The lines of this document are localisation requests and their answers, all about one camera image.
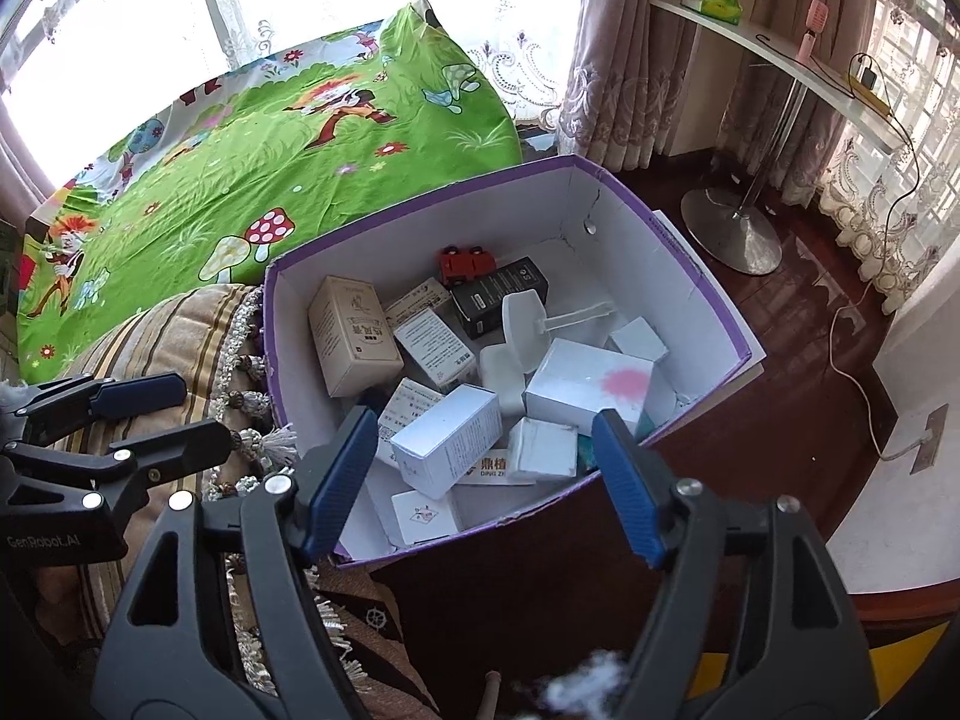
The purple-edged white cardboard box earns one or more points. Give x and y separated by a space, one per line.
637 255

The white box with blue text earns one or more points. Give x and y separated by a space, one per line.
435 349

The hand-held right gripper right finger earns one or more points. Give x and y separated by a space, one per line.
630 487

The large beige box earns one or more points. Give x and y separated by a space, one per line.
352 337

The white curved shelf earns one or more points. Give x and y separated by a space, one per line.
780 64

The pink handheld fan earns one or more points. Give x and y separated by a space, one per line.
819 15

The white lace curtain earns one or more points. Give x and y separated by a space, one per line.
900 225
517 67

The black box with gold print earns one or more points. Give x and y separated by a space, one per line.
480 307

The brown ship wheel print cloth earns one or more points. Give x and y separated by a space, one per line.
375 637

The metal leg with round base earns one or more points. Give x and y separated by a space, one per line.
731 236

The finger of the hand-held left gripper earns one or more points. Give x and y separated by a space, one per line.
142 396
180 450

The red toy car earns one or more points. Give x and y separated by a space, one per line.
465 266

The beige text-covered box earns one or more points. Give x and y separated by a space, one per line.
420 304

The striped cushion with tassels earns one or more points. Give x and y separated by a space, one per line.
172 337

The white box with pink stain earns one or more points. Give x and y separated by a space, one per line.
577 390

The white and yellow long box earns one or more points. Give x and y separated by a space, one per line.
487 469

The green cartoon printed sheet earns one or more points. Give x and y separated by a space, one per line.
262 165

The wall socket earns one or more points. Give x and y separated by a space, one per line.
934 442

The small white box red logo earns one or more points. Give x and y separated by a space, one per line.
427 517

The yellow power strip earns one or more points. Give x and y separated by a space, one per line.
874 94

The white fluff tuft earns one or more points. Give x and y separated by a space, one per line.
592 675

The plain white box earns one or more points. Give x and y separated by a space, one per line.
442 442

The green tissue pack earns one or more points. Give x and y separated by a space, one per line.
712 4

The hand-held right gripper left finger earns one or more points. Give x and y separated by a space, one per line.
341 480

